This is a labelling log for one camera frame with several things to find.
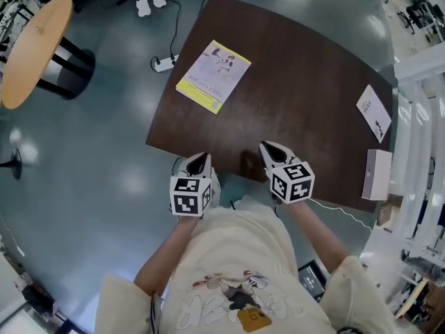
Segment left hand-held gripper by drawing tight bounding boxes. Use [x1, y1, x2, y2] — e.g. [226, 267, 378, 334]
[169, 152, 213, 219]

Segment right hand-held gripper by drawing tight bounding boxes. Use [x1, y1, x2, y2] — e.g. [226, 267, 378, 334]
[258, 140, 316, 207]

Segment yellow and white booklet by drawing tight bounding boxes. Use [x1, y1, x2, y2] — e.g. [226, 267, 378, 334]
[175, 39, 252, 115]

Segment person's right forearm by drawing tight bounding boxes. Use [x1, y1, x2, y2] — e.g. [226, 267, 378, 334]
[288, 198, 352, 274]

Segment person's left forearm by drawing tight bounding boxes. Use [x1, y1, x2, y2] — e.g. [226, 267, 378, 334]
[133, 216, 201, 285]

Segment small white leaflet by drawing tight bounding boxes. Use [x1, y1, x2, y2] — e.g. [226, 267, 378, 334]
[355, 84, 393, 144]

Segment person's cream trousers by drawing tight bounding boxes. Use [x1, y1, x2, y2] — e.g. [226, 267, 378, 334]
[233, 193, 279, 218]

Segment person's cream printed t-shirt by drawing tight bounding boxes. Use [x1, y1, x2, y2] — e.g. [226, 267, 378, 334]
[95, 205, 396, 334]

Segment white box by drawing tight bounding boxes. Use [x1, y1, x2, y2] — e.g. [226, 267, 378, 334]
[361, 149, 393, 201]

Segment white power strip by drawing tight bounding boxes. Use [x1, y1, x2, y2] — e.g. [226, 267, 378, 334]
[154, 54, 180, 73]

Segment brown cardboard box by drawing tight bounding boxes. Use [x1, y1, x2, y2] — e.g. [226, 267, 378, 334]
[377, 193, 404, 226]

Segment black office chair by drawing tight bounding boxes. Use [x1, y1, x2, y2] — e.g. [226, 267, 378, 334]
[398, 0, 444, 36]

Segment oval wooden table black legs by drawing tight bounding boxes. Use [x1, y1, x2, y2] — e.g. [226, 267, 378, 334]
[1, 0, 97, 110]

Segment white cable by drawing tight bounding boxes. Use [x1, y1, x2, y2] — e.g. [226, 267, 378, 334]
[309, 197, 373, 230]

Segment black power cable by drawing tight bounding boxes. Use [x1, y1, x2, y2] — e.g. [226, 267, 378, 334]
[162, 0, 182, 58]

